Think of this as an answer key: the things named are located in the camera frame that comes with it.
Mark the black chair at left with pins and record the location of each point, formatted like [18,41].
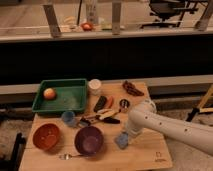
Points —
[12,163]

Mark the blue sponge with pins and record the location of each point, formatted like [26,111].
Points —
[122,140]

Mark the orange carrot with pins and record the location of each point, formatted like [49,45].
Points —
[109,102]

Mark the red fruit on shelf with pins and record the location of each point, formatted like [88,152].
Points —
[87,26]

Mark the black handled scissors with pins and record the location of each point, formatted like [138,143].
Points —
[103,115]

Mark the black rectangular block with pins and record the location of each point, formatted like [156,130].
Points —
[100,103]

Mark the red bowl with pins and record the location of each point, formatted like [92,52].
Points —
[46,136]

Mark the purple bowl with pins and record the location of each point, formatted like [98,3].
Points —
[89,140]

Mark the black office chair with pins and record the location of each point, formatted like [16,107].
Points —
[170,13]

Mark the small blue cup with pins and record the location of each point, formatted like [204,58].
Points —
[68,117]

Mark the brown sausage link toy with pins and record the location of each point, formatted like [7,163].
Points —
[131,89]

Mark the metal spoon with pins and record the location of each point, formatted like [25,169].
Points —
[67,156]

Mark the green plastic tray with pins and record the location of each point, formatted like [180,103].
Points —
[71,94]

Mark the small round tin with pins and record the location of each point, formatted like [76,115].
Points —
[124,105]

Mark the orange apple in tray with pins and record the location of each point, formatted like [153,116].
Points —
[49,94]

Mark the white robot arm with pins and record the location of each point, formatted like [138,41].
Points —
[144,115]

